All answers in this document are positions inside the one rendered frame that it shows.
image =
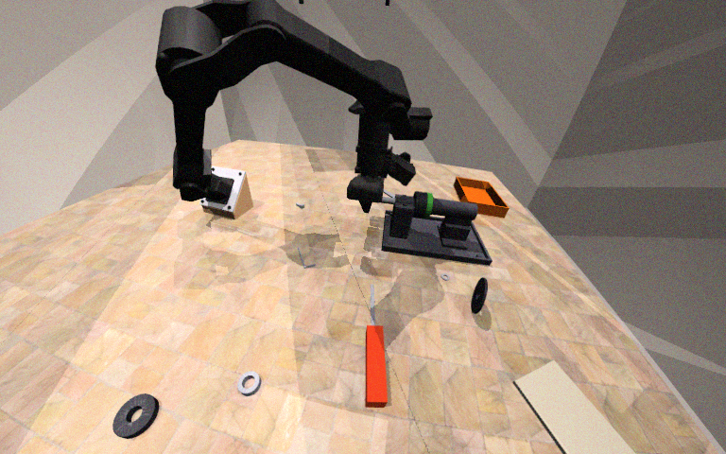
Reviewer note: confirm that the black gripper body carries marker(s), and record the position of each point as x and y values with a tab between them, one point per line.
370	161

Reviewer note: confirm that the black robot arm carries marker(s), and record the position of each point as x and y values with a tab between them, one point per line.
193	65

